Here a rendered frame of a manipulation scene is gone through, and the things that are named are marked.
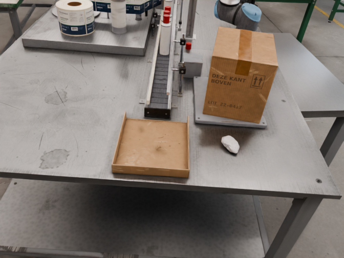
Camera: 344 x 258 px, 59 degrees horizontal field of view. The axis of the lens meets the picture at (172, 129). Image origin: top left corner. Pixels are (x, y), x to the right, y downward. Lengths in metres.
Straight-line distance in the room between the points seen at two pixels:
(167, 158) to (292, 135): 0.54
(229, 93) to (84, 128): 0.58
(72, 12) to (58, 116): 0.71
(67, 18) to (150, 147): 0.98
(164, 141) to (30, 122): 0.54
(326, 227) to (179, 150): 1.32
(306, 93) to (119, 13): 1.09
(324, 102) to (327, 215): 0.90
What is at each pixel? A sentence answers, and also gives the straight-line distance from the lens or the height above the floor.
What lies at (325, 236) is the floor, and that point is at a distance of 2.17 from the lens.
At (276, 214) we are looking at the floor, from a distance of 2.13.
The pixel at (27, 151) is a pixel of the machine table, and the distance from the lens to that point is 1.20.
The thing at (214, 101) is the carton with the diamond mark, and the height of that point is 0.92.
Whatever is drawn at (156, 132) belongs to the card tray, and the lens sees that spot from 1.21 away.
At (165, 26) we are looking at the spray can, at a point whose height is 1.04.
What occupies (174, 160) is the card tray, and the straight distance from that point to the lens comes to 1.10.
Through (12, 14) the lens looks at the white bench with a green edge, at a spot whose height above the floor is 0.70.
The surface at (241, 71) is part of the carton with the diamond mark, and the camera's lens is 1.18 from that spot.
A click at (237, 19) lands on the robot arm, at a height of 1.02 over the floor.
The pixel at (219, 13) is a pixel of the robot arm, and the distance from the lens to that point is 1.89.
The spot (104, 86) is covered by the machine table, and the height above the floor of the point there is 0.83.
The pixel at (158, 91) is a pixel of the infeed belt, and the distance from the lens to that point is 1.36.
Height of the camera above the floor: 1.62
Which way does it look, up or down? 40 degrees down
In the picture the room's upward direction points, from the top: 5 degrees clockwise
